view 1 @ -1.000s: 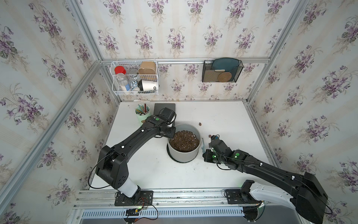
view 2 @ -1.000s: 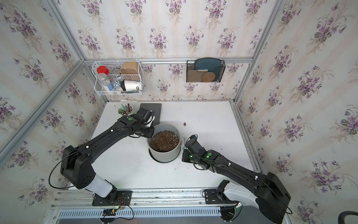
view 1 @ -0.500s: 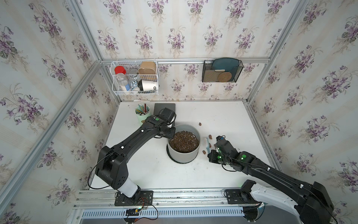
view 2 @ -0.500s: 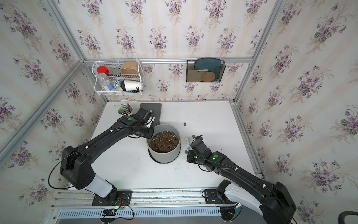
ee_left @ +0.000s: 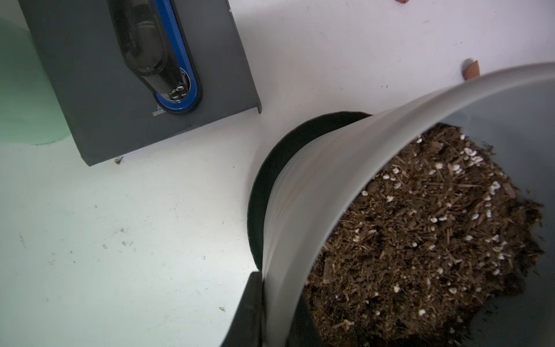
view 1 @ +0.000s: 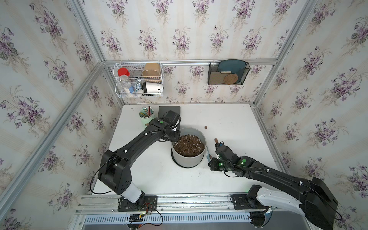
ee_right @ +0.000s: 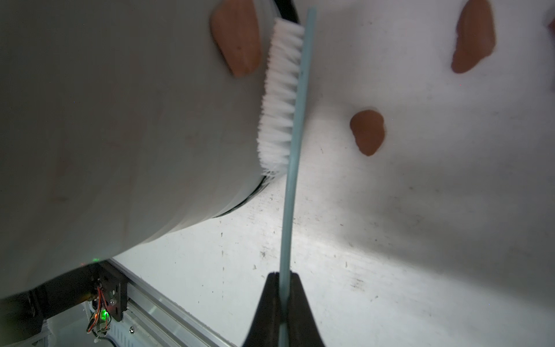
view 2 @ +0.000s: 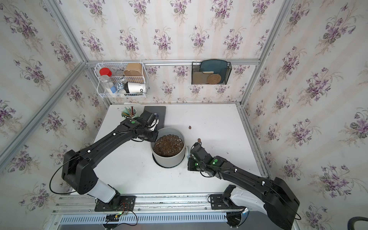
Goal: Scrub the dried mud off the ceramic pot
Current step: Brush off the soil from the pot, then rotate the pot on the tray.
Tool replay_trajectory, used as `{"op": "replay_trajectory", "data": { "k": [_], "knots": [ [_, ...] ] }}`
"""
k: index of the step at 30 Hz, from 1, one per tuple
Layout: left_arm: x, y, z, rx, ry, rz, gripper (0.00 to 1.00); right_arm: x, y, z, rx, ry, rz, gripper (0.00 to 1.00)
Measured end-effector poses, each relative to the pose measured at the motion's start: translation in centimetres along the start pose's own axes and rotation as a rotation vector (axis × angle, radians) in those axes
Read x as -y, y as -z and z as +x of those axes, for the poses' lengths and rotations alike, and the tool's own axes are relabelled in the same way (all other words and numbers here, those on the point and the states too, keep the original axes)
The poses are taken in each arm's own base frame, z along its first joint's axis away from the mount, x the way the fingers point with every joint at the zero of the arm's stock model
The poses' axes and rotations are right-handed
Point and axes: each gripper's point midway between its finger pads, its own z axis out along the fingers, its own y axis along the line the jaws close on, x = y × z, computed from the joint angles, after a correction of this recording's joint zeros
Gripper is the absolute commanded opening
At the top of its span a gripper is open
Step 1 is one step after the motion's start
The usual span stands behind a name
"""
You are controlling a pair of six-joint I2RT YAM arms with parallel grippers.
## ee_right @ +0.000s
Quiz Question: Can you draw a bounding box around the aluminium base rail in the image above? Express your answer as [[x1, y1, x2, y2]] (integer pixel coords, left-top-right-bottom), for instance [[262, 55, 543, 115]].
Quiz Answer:
[[102, 260, 234, 346]]

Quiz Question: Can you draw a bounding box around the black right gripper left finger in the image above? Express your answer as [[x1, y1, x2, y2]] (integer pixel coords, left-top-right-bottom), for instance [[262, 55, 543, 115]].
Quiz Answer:
[[242, 273, 281, 347]]

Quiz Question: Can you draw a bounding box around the grey ceramic pot with soil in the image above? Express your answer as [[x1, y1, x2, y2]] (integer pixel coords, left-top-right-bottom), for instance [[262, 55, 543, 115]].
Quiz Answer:
[[1, 1, 265, 297]]

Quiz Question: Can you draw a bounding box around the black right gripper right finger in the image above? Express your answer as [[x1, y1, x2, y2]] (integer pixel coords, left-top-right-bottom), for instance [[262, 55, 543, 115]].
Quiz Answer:
[[287, 273, 325, 347]]

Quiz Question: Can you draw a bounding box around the light teal scrub brush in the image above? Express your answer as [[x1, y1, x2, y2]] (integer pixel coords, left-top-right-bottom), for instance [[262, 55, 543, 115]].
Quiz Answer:
[[257, 7, 317, 346]]

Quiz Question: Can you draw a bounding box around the brown mud patch on pot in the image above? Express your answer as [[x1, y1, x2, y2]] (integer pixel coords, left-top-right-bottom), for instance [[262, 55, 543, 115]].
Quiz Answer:
[[210, 0, 262, 78]]

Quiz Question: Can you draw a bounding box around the small circuit board with wires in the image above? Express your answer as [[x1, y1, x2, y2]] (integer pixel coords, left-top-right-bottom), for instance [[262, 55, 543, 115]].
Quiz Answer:
[[86, 285, 112, 340]]

